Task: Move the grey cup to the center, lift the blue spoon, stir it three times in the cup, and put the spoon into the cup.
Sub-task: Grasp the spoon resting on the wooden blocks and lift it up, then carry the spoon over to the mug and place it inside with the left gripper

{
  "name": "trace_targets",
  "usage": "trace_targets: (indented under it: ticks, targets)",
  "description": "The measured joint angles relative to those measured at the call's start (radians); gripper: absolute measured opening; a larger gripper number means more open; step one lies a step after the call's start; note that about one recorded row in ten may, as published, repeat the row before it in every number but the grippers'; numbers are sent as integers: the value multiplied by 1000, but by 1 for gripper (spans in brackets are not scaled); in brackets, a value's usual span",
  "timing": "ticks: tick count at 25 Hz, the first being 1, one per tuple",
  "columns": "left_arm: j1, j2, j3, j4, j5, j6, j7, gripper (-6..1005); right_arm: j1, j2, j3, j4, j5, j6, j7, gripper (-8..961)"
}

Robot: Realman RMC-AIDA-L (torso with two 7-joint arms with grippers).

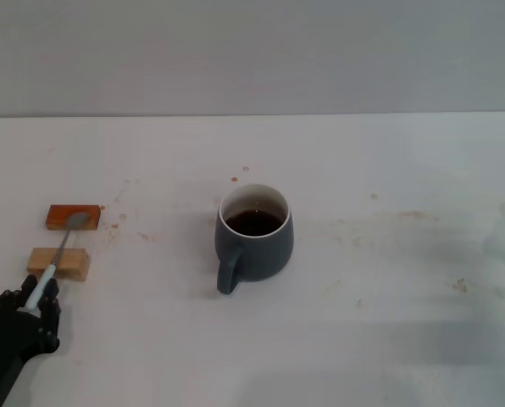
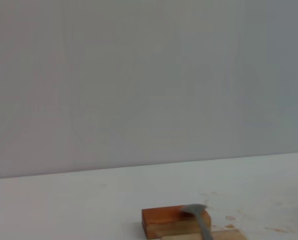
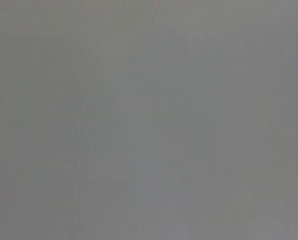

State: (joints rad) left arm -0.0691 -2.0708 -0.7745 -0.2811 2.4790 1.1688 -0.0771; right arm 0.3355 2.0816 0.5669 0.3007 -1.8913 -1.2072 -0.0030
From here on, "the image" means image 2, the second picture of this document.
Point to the reddish brown wooden block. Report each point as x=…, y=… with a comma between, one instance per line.
x=159, y=217

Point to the light wooden block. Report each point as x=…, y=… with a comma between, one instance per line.
x=226, y=235

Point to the metal spoon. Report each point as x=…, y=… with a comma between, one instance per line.
x=201, y=220

